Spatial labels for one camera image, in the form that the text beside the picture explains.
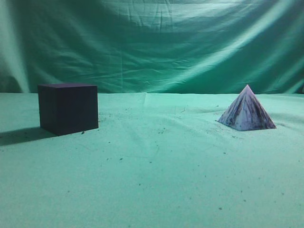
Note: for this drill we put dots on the white purple-streaked square pyramid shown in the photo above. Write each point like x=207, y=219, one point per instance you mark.
x=246, y=113

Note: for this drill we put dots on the dark purple cube block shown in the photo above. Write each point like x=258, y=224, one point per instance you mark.
x=68, y=108

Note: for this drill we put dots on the green table cloth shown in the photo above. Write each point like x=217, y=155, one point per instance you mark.
x=155, y=161

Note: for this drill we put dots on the green backdrop cloth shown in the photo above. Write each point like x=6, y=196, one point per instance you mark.
x=153, y=46

